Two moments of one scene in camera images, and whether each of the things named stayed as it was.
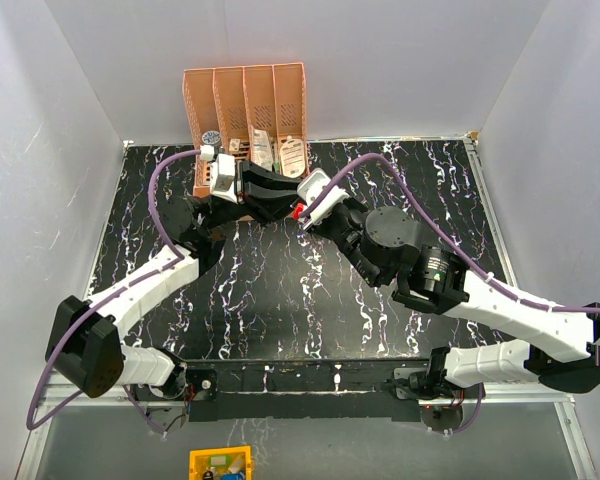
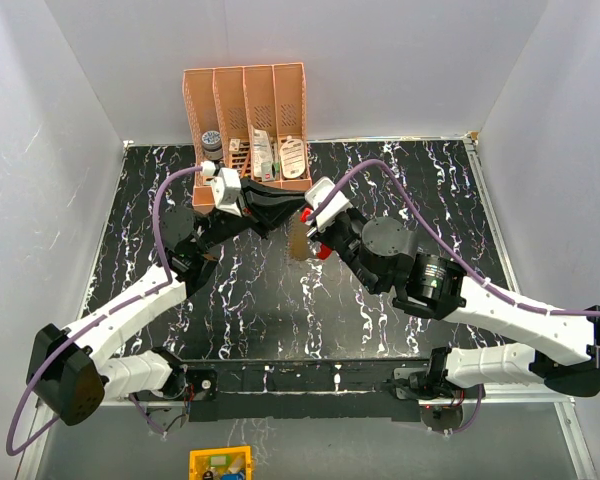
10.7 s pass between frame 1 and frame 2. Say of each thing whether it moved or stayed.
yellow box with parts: stayed
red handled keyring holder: moved
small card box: stayed
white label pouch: stayed
